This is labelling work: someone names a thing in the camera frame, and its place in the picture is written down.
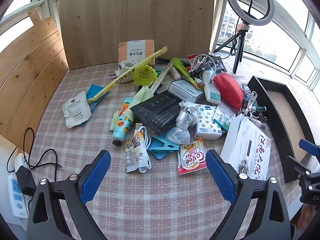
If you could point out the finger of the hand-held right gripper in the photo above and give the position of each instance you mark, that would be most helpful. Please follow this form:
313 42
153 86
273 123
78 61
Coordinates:
303 170
310 147

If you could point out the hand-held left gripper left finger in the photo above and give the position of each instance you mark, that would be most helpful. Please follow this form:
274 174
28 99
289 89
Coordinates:
96 177

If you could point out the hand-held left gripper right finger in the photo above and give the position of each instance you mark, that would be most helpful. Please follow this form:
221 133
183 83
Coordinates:
220 177

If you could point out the black rectangular tray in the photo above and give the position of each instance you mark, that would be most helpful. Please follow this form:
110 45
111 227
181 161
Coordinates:
287 122

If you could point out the white printed cardboard box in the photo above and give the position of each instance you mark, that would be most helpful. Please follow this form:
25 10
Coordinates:
246 145

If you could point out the star-print tissue pack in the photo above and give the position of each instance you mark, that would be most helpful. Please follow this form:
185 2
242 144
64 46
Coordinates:
207 122

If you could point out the clear plastic bag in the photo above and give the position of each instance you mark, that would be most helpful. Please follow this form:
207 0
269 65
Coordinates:
183 120

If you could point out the white lotion tube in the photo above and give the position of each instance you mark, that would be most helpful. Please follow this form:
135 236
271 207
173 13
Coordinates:
212 92

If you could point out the red fabric pouch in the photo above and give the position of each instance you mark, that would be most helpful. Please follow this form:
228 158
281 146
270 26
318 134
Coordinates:
228 90

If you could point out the silver tin box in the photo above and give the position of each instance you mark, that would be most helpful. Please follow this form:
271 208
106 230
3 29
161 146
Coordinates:
185 91

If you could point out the red white creamer sachet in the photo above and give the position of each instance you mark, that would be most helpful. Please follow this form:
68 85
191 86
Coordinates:
192 57
191 156

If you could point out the small pink bottle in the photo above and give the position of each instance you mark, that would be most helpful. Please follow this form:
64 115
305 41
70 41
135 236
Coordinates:
258 123

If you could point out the fruit-print hand cream tube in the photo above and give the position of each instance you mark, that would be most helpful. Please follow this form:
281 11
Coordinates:
122 125

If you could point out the green white packet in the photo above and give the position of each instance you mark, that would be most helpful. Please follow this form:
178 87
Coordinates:
223 116

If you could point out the blue plastic clip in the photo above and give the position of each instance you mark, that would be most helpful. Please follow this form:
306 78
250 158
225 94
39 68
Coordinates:
162 142
162 153

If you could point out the green glitter lip balm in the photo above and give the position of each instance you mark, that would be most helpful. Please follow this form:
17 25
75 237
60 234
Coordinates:
258 109

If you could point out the white paper packet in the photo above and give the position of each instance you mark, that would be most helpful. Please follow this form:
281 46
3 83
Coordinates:
76 110

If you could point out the black foil sachet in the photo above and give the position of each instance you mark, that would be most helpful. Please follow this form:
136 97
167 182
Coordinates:
165 120
155 105

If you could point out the white power strip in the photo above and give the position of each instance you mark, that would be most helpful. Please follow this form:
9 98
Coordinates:
16 192

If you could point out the blue plastic packet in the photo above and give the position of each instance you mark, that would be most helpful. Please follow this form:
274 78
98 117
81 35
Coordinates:
95 91

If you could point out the light green cloth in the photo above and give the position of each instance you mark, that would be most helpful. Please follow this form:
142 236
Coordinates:
143 93

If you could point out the long yellow plastic packet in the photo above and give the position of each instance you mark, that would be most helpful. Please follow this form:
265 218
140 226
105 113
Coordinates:
117 81

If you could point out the grey foil sachet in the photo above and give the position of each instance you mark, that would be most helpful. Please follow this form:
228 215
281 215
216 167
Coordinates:
220 65

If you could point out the green squeeze pouch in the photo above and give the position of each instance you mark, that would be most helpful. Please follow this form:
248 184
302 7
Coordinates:
182 71

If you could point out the yellow-green shuttlecock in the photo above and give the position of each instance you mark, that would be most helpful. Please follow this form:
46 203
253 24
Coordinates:
145 75

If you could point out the white plug adapter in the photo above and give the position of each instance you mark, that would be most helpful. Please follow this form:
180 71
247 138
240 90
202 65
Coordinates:
125 67

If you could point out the sleeved wooden chopsticks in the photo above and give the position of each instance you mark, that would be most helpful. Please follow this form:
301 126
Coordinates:
161 77

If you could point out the silver metal clip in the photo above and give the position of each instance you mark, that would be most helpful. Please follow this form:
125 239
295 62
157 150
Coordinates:
200 62

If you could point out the black tripod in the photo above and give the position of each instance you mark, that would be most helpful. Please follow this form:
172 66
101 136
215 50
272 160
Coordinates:
237 55

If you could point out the light wooden plank panel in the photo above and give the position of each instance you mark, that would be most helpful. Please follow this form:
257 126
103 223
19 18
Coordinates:
30 75

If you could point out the orange tissue pack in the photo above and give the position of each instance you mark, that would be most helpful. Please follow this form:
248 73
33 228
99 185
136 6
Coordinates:
136 50

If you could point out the large cardboard panel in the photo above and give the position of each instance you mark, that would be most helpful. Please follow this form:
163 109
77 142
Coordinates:
135 22

